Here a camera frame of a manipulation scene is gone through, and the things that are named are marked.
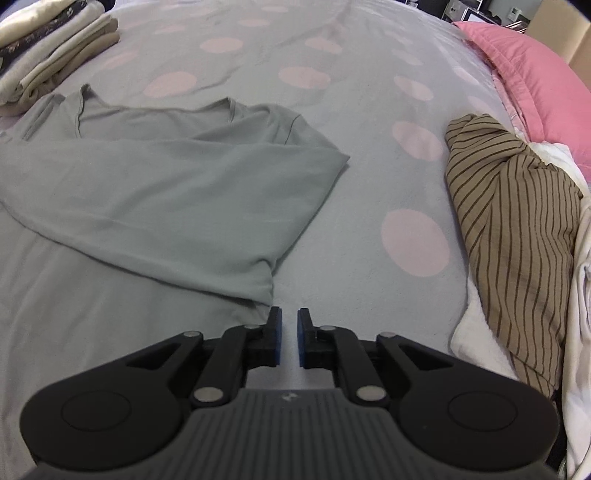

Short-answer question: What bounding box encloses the grey long-sleeve shirt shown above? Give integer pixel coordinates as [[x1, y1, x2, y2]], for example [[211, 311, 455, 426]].
[[1, 86, 348, 304]]

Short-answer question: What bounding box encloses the white towel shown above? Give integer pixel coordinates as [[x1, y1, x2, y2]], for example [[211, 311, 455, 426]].
[[450, 274, 518, 380]]

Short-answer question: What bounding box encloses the grey pink-dotted bedspread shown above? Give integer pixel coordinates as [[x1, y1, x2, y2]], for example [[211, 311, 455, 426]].
[[1, 1, 509, 479]]

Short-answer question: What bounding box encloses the brown striped garment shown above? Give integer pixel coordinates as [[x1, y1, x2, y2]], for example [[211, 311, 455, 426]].
[[445, 114, 583, 397]]

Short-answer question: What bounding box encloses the beige padded headboard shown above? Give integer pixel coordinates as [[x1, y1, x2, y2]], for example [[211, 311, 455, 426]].
[[526, 0, 591, 88]]

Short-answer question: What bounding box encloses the pink pillow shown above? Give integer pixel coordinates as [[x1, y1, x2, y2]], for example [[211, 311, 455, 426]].
[[456, 21, 591, 179]]

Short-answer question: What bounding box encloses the bedside nightstand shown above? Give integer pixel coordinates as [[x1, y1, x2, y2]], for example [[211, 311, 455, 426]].
[[442, 0, 495, 23]]

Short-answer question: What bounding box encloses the folded clothes stack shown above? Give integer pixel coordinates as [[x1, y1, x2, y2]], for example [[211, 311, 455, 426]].
[[1, 1, 120, 117]]

